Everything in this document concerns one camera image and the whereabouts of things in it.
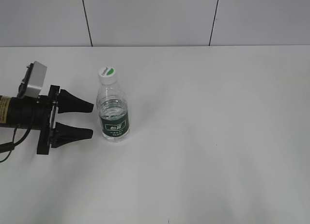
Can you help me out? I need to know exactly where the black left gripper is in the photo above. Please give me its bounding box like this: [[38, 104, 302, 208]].
[[36, 85, 94, 155]]

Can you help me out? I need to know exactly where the clear water bottle green label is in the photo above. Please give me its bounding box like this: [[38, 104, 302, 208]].
[[96, 82, 129, 142]]

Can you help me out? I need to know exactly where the white green bottle cap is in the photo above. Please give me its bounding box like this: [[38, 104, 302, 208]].
[[98, 66, 118, 85]]

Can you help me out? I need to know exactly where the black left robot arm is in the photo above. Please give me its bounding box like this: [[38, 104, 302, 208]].
[[0, 85, 93, 155]]

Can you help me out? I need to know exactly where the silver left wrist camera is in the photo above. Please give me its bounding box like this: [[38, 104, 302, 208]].
[[17, 61, 47, 98]]

